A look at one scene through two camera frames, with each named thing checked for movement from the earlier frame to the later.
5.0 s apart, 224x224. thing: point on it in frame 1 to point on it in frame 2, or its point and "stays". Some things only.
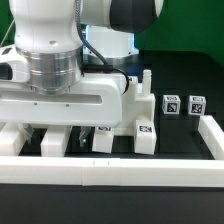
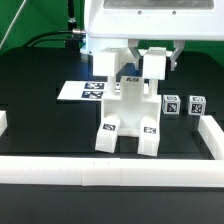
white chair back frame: x=14 y=136 to x=110 y=62
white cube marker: x=196 y=105 stays
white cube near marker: x=171 y=104 stays
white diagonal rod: x=7 y=32 stays
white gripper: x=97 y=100 to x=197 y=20
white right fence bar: x=212 y=135 stays
